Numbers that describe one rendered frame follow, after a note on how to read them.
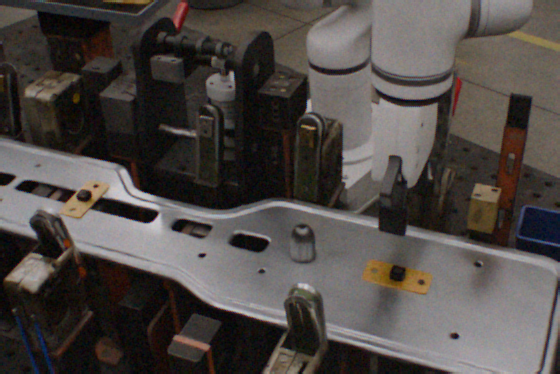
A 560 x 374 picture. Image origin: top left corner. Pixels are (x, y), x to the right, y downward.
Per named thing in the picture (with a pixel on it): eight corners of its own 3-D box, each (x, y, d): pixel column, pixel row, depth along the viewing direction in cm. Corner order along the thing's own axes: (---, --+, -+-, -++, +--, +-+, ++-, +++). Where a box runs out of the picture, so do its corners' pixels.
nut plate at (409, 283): (360, 279, 97) (360, 272, 97) (369, 260, 100) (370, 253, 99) (426, 296, 94) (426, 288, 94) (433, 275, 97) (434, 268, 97)
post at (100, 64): (118, 253, 148) (79, 66, 124) (132, 238, 152) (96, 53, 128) (141, 260, 147) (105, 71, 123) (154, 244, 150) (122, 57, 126)
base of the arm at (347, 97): (342, 99, 171) (338, 24, 159) (408, 133, 159) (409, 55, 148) (277, 139, 162) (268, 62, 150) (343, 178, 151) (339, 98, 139)
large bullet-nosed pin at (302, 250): (287, 268, 102) (286, 229, 98) (296, 253, 104) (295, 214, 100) (310, 274, 101) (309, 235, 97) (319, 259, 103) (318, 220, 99)
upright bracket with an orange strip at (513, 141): (465, 368, 123) (508, 94, 93) (467, 362, 124) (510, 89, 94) (483, 373, 122) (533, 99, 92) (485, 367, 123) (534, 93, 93)
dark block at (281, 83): (270, 300, 137) (256, 90, 112) (285, 274, 142) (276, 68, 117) (296, 307, 135) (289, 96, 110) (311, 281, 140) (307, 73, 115)
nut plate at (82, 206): (79, 219, 109) (78, 212, 108) (57, 213, 110) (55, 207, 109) (111, 185, 115) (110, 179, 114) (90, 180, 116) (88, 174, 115)
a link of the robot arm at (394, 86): (386, 34, 84) (385, 58, 86) (360, 70, 77) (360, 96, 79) (463, 45, 81) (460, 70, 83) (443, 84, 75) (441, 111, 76)
